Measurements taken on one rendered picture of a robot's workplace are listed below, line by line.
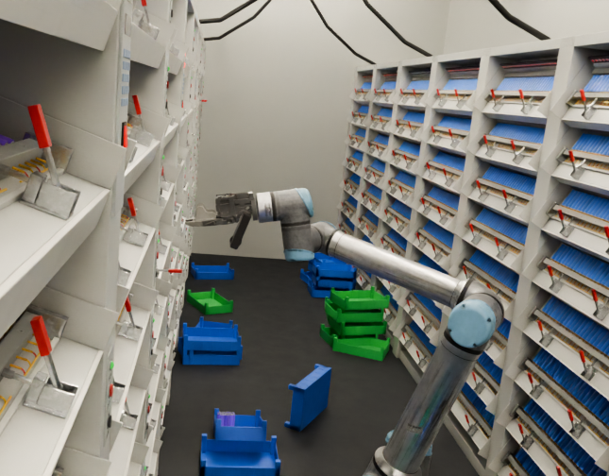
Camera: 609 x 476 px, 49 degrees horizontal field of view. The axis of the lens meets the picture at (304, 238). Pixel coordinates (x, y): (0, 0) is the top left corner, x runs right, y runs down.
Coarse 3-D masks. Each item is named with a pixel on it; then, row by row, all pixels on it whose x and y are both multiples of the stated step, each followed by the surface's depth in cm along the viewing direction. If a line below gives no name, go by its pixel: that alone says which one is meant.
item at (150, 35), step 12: (144, 0) 118; (132, 12) 79; (144, 12) 136; (132, 24) 83; (144, 24) 119; (156, 24) 137; (168, 24) 137; (132, 36) 87; (144, 36) 98; (156, 36) 121; (168, 36) 137; (132, 48) 91; (144, 48) 104; (156, 48) 120; (144, 60) 110; (156, 60) 128
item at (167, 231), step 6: (162, 222) 216; (162, 228) 216; (168, 228) 216; (174, 228) 217; (162, 234) 217; (168, 234) 217; (162, 240) 214; (168, 240) 217; (168, 246) 210; (162, 258) 195; (162, 264) 188; (156, 282) 158; (156, 288) 159
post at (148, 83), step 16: (160, 0) 136; (160, 16) 137; (160, 64) 139; (144, 80) 139; (160, 80) 139; (128, 96) 139; (144, 96) 140; (160, 96) 140; (160, 112) 141; (160, 144) 142; (160, 160) 144; (144, 176) 143; (128, 192) 144; (144, 192) 144; (144, 256) 147; (144, 272) 148; (144, 336) 151; (144, 352) 152; (144, 400) 154; (144, 416) 155
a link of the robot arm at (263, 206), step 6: (258, 198) 197; (264, 198) 197; (270, 198) 197; (258, 204) 196; (264, 204) 196; (270, 204) 197; (258, 210) 196; (264, 210) 197; (270, 210) 197; (258, 216) 199; (264, 216) 197; (270, 216) 198; (264, 222) 200
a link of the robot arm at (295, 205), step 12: (276, 192) 199; (288, 192) 199; (300, 192) 199; (276, 204) 197; (288, 204) 197; (300, 204) 197; (312, 204) 198; (276, 216) 198; (288, 216) 198; (300, 216) 198; (312, 216) 201
